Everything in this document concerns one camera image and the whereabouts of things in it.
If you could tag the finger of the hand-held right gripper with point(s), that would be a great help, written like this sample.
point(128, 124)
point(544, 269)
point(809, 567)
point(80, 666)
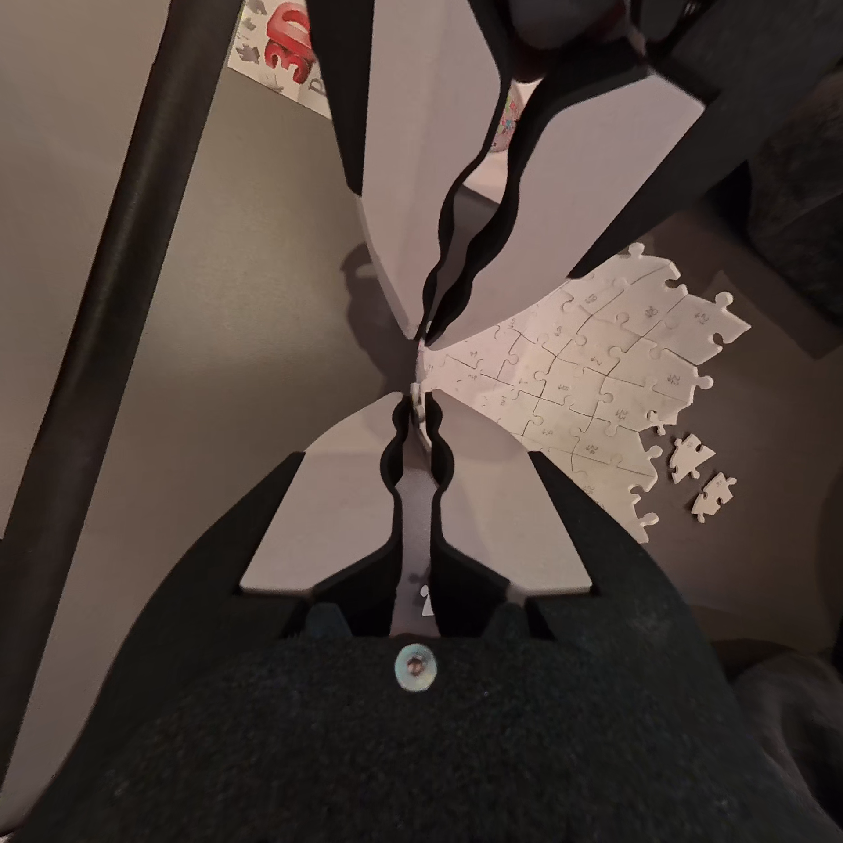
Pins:
point(421, 132)
point(593, 164)

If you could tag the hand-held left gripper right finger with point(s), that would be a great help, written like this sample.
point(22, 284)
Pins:
point(520, 527)

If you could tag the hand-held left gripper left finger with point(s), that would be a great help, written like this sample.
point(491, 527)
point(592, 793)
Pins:
point(309, 527)

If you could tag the half-built colourful puzzle ball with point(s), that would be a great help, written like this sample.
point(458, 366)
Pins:
point(593, 395)

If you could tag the scattered pile of puzzle pieces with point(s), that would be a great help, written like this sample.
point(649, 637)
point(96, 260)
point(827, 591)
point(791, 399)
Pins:
point(691, 458)

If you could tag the white printed instruction leaflet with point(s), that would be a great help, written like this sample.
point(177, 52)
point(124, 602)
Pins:
point(290, 46)

